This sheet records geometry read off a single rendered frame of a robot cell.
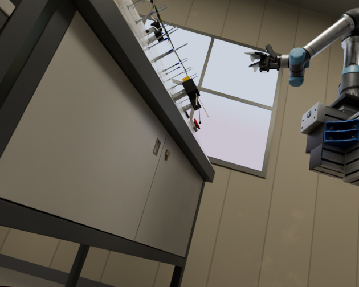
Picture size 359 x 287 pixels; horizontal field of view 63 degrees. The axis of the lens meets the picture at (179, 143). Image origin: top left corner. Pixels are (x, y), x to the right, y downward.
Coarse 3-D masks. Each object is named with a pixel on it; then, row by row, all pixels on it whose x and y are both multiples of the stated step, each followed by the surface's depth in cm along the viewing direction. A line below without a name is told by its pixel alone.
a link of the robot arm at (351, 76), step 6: (354, 66) 131; (342, 72) 136; (348, 72) 132; (354, 72) 130; (342, 78) 134; (348, 78) 131; (354, 78) 128; (342, 84) 133; (348, 84) 129; (354, 84) 127
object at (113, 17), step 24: (72, 0) 59; (96, 0) 60; (96, 24) 64; (120, 24) 68; (120, 48) 69; (144, 72) 80; (144, 96) 88; (168, 96) 95; (168, 120) 99; (192, 144) 121
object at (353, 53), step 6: (342, 36) 161; (348, 36) 155; (354, 36) 153; (342, 42) 158; (348, 42) 156; (354, 42) 153; (348, 48) 154; (354, 48) 152; (348, 54) 152; (354, 54) 150; (348, 60) 151; (354, 60) 149; (348, 66) 149
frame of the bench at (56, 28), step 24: (48, 0) 58; (48, 24) 54; (24, 48) 53; (48, 48) 55; (24, 72) 51; (0, 96) 49; (24, 96) 51; (0, 120) 48; (0, 144) 48; (0, 216) 50; (24, 216) 54; (48, 216) 59; (72, 240) 67; (96, 240) 75; (120, 240) 85
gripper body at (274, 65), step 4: (264, 56) 169; (268, 56) 169; (260, 60) 170; (264, 60) 169; (268, 60) 167; (272, 60) 168; (276, 60) 168; (260, 64) 168; (264, 64) 168; (268, 64) 168; (272, 64) 167; (276, 64) 166; (260, 68) 171; (264, 68) 171; (268, 68) 168; (272, 68) 168; (276, 68) 167
